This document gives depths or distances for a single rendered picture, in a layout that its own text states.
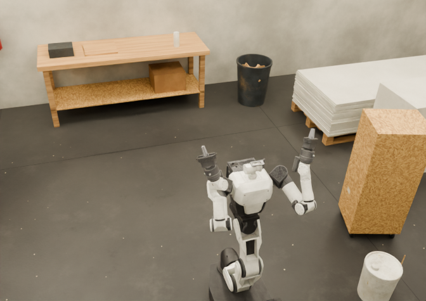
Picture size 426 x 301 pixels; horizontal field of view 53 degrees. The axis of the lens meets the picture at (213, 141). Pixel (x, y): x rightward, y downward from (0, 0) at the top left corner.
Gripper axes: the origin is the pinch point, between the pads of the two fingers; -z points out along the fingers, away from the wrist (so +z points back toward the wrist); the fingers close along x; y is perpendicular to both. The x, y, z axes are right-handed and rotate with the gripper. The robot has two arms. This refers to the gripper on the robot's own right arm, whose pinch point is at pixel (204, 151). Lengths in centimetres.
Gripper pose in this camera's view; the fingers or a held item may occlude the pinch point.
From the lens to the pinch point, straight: 250.6
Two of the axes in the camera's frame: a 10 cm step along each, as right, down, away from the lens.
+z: 3.2, 8.8, 3.5
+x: 9.2, -2.0, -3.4
